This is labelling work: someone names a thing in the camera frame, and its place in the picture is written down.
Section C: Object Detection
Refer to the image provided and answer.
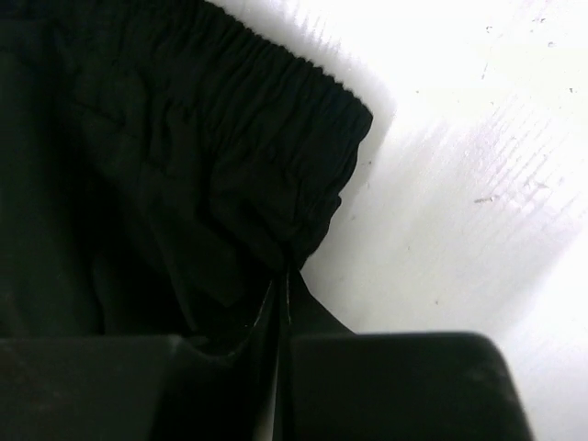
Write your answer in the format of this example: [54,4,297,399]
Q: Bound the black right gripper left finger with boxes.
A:
[1,277,277,440]

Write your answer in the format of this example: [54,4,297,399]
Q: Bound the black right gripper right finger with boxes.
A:
[275,269,533,440]

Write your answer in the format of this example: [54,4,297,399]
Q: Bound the black trousers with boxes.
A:
[0,0,374,359]

